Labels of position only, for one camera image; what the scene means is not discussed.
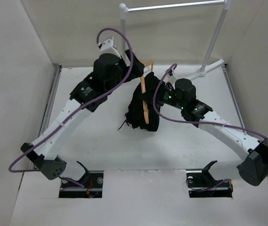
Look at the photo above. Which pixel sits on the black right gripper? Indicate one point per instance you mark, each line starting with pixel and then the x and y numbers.
pixel 161 93

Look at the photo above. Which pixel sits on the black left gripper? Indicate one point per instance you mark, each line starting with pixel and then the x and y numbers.
pixel 136 70

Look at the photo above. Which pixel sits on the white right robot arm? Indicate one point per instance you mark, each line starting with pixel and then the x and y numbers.
pixel 252 152

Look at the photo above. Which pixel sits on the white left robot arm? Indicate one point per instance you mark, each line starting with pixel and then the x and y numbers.
pixel 83 101

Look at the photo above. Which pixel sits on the white clothes rack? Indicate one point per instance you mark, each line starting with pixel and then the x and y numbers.
pixel 183 32

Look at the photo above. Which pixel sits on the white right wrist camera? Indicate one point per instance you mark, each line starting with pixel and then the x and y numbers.
pixel 171 78

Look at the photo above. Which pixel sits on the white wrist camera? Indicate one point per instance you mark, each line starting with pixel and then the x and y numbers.
pixel 171 78
pixel 109 47

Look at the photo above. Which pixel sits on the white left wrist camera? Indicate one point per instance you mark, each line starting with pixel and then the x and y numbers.
pixel 109 47

